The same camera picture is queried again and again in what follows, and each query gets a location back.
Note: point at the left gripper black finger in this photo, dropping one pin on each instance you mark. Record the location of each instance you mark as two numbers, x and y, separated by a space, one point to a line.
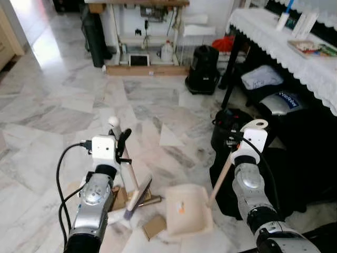
124 139

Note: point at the small black round bag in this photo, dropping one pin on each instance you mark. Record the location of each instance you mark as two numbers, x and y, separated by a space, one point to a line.
226 124

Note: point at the flattened brown cardboard box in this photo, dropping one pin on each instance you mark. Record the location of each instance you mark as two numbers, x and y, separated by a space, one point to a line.
150 199

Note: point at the white crumpled paper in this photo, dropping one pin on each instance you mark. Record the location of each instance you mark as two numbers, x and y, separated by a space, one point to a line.
118 217

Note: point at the silver bag with blue print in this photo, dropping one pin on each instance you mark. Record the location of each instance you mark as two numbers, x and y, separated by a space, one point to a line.
281 101

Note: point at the large black bag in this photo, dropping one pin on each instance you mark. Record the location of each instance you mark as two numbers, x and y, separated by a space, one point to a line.
300 158

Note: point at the white plastic bag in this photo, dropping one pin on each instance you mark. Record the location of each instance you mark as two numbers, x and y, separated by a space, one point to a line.
262 78

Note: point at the wooden shelf desk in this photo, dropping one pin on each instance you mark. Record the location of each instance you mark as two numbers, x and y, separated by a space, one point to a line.
147 70

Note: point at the small brown cardboard piece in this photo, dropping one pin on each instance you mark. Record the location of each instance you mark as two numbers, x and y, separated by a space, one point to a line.
154 226

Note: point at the black canister appliance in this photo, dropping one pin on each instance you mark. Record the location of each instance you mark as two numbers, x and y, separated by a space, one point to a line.
202 68

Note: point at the white plastic jug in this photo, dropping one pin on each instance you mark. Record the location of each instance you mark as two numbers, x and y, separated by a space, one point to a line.
167 52

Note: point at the red plastic bag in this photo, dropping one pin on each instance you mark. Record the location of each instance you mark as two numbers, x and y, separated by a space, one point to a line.
224 45

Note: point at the tall black bag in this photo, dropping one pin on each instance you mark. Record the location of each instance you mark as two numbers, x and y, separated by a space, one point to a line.
95 37

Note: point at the table with white lace cloth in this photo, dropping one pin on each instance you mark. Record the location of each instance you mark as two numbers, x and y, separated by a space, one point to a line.
300 58

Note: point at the tray with colourful items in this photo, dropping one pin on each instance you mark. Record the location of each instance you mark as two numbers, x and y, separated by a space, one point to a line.
313 49

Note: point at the white bottle with blue brush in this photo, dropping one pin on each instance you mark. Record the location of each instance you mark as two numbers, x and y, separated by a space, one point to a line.
283 20

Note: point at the white carton box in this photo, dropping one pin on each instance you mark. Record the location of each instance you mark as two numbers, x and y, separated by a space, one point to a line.
305 25

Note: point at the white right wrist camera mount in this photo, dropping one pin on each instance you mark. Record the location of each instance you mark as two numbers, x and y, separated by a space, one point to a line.
255 139

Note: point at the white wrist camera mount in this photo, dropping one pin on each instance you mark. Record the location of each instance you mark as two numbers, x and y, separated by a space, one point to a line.
103 150
255 139

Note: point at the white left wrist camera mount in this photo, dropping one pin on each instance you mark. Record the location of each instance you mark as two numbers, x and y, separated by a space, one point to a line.
103 150

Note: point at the light wooden door frame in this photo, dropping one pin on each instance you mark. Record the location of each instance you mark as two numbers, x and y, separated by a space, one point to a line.
8 42

